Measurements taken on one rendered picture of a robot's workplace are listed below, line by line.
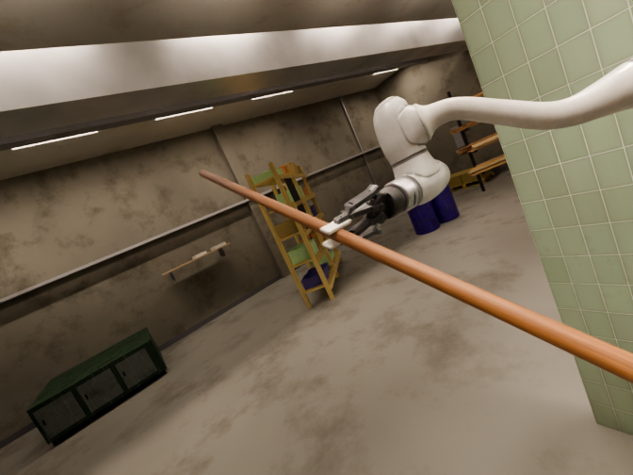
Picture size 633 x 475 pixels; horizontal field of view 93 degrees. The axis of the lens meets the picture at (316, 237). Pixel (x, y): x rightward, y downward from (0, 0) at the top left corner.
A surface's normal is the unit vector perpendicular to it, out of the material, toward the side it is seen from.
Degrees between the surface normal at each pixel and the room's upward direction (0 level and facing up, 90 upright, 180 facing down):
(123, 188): 90
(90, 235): 90
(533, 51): 90
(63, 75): 90
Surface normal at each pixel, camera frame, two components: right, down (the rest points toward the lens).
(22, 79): 0.53, -0.11
